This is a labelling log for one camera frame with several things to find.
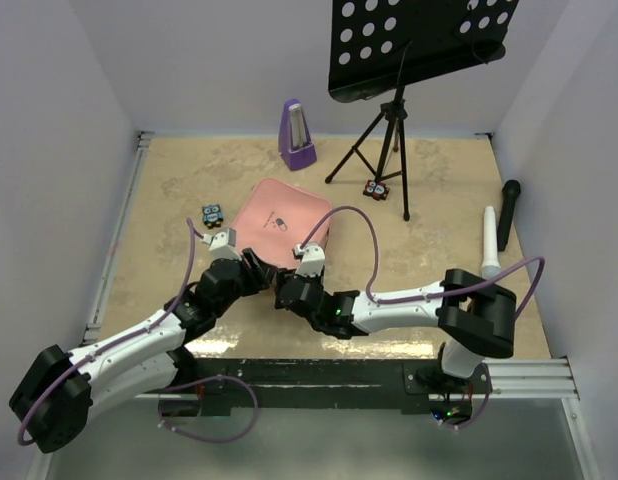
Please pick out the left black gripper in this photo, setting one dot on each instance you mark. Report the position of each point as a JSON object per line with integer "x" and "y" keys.
{"x": 260, "y": 274}

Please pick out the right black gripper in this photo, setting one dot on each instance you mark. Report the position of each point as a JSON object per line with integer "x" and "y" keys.
{"x": 281, "y": 278}

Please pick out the pink medicine kit case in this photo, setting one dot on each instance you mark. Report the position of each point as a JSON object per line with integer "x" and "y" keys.
{"x": 276, "y": 217}

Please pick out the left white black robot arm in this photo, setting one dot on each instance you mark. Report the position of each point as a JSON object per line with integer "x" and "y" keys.
{"x": 62, "y": 391}

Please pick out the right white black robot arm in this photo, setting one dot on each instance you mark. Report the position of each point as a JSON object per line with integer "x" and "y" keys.
{"x": 477, "y": 314}

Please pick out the blue owl tuner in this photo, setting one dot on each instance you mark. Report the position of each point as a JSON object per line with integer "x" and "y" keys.
{"x": 212, "y": 216}

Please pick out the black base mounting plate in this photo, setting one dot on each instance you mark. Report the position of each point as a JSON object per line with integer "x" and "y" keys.
{"x": 219, "y": 396}

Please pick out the small red black tuner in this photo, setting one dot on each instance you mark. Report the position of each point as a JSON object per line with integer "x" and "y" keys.
{"x": 376, "y": 190}

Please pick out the purple metronome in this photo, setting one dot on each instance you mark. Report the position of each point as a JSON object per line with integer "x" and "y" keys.
{"x": 295, "y": 144}

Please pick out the black microphone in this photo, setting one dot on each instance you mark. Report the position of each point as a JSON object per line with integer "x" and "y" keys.
{"x": 511, "y": 191}

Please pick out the black music stand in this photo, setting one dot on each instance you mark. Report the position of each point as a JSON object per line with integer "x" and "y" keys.
{"x": 384, "y": 46}

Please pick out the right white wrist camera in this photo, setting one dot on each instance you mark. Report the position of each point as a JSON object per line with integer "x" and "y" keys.
{"x": 312, "y": 260}

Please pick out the aluminium left rail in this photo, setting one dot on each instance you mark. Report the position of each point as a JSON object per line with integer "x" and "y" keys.
{"x": 96, "y": 316}

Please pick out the aluminium rail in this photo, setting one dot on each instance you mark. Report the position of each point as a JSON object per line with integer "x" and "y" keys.
{"x": 96, "y": 316}
{"x": 543, "y": 379}

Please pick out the aluminium front rail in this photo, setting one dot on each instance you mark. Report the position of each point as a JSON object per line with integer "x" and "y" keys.
{"x": 543, "y": 379}

